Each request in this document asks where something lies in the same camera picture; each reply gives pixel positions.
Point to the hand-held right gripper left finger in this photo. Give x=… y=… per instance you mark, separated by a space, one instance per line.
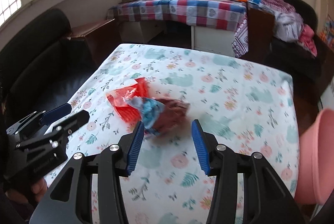
x=135 y=145

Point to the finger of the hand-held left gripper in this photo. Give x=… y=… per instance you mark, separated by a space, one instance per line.
x=58 y=110
x=75 y=119

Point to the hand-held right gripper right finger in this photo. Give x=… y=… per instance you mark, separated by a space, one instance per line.
x=199 y=148

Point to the maroon wrapper with blue clouds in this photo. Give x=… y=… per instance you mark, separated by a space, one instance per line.
x=169 y=114

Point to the pink plastic basin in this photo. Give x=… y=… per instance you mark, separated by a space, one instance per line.
x=315 y=156

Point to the person's left forearm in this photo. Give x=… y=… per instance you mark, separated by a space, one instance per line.
x=15 y=211

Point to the person's left hand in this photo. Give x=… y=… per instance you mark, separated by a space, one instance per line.
x=39 y=188

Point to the black sofa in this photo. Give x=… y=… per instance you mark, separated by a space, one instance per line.
x=34 y=75

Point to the red plastic bag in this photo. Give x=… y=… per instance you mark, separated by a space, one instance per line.
x=125 y=101

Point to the wooden side cabinet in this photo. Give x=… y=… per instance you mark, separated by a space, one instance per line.
x=96 y=33

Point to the white cabinet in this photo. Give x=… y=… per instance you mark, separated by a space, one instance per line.
x=211 y=39

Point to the black armchair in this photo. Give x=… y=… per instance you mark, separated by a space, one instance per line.
x=292 y=57

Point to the checkered tablecloth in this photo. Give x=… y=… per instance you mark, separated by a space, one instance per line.
x=182 y=10

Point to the pile of clothes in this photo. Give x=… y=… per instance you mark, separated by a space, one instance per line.
x=287 y=20

